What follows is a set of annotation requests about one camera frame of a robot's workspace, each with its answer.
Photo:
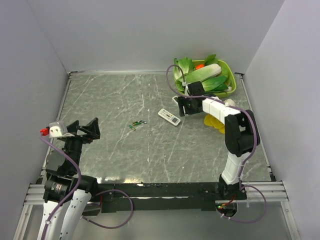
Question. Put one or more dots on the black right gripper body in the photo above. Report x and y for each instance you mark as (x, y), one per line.
(189, 108)

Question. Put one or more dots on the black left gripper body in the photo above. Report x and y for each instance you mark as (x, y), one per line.
(73, 145)

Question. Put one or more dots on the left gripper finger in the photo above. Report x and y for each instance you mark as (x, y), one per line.
(91, 130)
(73, 127)

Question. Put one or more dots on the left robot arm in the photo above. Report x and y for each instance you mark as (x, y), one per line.
(66, 190)

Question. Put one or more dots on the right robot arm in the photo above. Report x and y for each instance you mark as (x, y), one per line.
(241, 133)

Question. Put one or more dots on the white remote with buttons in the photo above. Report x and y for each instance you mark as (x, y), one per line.
(169, 117)

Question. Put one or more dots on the yellow toy cabbage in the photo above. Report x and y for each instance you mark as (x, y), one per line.
(211, 121)

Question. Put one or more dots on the large green toy cabbage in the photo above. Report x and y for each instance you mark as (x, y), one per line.
(202, 74)

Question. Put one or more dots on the green toy bok choy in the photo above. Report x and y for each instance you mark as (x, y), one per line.
(215, 84)

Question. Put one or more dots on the green toy lettuce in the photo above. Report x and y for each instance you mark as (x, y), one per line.
(185, 66)

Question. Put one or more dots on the orange toy carrot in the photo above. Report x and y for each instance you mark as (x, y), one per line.
(199, 66)

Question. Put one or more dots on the green plastic basket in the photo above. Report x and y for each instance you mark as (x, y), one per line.
(225, 71)

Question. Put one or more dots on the black base bar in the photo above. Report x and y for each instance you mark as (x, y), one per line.
(165, 196)

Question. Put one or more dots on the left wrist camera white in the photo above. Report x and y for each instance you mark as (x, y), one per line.
(56, 130)

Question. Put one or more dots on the aluminium frame rail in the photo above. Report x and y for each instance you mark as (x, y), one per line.
(273, 191)

